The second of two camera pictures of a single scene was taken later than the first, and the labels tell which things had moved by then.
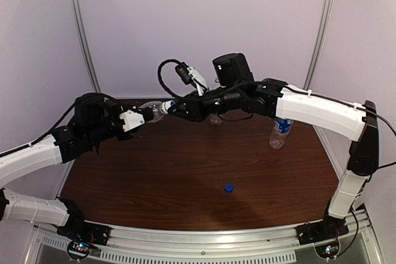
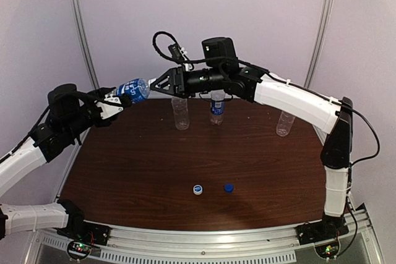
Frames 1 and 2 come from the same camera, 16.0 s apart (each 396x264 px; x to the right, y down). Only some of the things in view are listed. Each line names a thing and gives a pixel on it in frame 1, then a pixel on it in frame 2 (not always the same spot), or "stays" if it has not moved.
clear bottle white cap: (160, 109) -> (180, 107)
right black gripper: (192, 109) -> (179, 81)
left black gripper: (142, 115) -> (97, 110)
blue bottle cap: (229, 188) stays
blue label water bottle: (281, 130) -> (137, 89)
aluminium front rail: (365, 244) stays
